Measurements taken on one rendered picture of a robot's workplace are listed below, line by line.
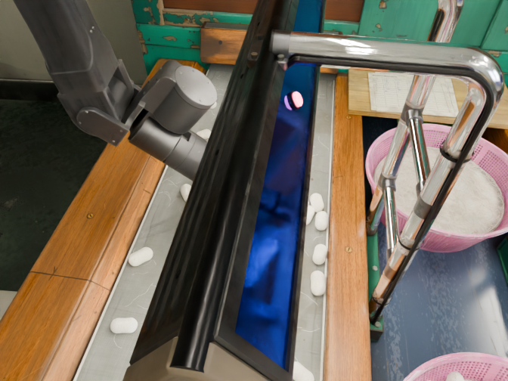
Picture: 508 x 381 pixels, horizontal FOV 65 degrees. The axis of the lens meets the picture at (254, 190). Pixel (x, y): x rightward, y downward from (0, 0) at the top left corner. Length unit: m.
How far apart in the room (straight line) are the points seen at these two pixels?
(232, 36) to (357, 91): 0.29
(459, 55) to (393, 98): 0.57
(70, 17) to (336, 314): 0.45
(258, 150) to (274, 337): 0.10
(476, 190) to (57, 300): 0.69
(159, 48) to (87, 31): 0.56
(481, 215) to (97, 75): 0.62
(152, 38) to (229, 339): 0.89
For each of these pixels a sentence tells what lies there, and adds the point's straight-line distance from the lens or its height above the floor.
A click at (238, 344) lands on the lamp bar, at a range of 0.17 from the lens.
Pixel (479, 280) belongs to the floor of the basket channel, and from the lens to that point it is 0.76.
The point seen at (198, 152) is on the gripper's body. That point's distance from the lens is 0.52.
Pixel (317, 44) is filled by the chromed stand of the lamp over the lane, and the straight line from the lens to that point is 0.30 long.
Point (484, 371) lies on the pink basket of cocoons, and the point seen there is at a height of 0.75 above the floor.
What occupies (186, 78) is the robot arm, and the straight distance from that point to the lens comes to 0.47.
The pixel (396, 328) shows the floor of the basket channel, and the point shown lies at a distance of 0.66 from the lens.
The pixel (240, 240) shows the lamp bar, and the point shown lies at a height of 1.11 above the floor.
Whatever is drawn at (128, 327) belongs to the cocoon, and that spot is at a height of 0.76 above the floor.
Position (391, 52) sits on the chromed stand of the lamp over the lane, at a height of 1.12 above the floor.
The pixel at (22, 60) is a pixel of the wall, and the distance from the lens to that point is 2.34.
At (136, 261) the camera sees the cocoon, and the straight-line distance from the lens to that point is 0.61.
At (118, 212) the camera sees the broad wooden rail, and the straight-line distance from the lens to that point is 0.66.
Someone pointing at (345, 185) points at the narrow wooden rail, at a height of 0.76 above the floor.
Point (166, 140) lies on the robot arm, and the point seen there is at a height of 0.93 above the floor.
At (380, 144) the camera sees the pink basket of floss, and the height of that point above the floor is 0.76.
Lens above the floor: 1.26
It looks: 48 degrees down
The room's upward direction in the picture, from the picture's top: straight up
